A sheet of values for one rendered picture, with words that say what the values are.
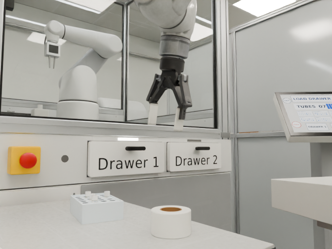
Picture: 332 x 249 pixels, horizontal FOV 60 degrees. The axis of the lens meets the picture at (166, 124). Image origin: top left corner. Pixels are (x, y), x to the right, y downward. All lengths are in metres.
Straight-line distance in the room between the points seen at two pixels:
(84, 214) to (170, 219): 0.19
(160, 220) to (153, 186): 0.57
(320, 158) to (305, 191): 0.89
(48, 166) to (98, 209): 0.32
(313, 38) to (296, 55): 0.17
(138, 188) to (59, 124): 0.35
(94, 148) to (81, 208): 0.35
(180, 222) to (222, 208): 0.85
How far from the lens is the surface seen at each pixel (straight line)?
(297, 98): 1.62
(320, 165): 1.58
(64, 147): 0.90
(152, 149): 1.03
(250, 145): 2.66
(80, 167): 0.92
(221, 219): 1.34
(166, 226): 0.49
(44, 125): 0.89
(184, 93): 0.81
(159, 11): 0.73
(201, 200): 1.24
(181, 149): 1.11
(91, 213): 0.60
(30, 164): 0.80
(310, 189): 0.69
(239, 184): 2.76
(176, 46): 0.86
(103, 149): 0.93
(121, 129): 0.99
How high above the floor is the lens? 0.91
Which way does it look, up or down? 5 degrees up
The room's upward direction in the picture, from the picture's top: straight up
